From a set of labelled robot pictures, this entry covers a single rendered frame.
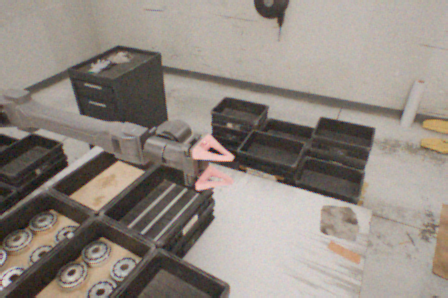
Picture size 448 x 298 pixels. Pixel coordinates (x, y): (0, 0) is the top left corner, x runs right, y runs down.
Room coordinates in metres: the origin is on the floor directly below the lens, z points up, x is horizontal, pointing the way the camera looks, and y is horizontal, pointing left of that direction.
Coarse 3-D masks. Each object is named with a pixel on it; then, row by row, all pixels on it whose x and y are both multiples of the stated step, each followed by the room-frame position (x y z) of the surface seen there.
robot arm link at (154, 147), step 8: (152, 136) 0.63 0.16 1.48; (160, 136) 0.66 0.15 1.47; (168, 136) 0.65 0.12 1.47; (152, 144) 0.61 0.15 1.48; (160, 144) 0.60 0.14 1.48; (144, 152) 0.60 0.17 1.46; (152, 152) 0.59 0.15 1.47; (160, 152) 0.59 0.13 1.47; (152, 160) 0.60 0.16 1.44; (160, 160) 0.58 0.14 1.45
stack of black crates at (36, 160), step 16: (16, 144) 1.90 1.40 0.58; (32, 144) 2.00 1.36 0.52; (48, 144) 1.96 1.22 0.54; (0, 160) 1.78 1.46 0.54; (16, 160) 1.85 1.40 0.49; (32, 160) 1.85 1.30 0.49; (48, 160) 1.79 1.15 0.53; (64, 160) 1.88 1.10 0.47; (0, 176) 1.62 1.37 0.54; (16, 176) 1.57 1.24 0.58; (32, 176) 1.66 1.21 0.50; (48, 176) 1.75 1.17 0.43
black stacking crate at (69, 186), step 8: (96, 160) 1.29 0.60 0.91; (104, 160) 1.33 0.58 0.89; (112, 160) 1.37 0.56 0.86; (120, 160) 1.39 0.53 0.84; (88, 168) 1.25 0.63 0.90; (96, 168) 1.28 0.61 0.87; (104, 168) 1.32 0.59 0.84; (144, 168) 1.31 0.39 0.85; (72, 176) 1.17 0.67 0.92; (80, 176) 1.20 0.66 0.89; (88, 176) 1.23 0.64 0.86; (96, 176) 1.27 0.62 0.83; (64, 184) 1.13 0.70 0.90; (72, 184) 1.16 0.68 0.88; (80, 184) 1.19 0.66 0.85; (64, 192) 1.12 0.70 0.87; (72, 192) 1.15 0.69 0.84
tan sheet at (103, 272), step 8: (104, 240) 0.88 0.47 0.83; (112, 248) 0.84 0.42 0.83; (120, 248) 0.84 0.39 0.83; (80, 256) 0.81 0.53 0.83; (112, 256) 0.81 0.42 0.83; (120, 256) 0.81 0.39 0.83; (136, 256) 0.80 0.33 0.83; (96, 272) 0.74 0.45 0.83; (104, 272) 0.74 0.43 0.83; (88, 280) 0.71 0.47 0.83; (96, 280) 0.71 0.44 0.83; (48, 288) 0.68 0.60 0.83; (56, 288) 0.68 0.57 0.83; (40, 296) 0.65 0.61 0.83; (48, 296) 0.65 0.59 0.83; (56, 296) 0.65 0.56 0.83; (64, 296) 0.65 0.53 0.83; (72, 296) 0.65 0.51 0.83; (80, 296) 0.65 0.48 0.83
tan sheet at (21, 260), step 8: (64, 216) 1.01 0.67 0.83; (64, 224) 0.96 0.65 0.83; (72, 224) 0.96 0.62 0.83; (40, 240) 0.88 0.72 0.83; (48, 240) 0.88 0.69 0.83; (0, 248) 0.84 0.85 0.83; (32, 248) 0.84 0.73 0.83; (8, 256) 0.81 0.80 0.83; (16, 256) 0.81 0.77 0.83; (24, 256) 0.81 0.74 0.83; (16, 264) 0.77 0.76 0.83; (24, 264) 0.77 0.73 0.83
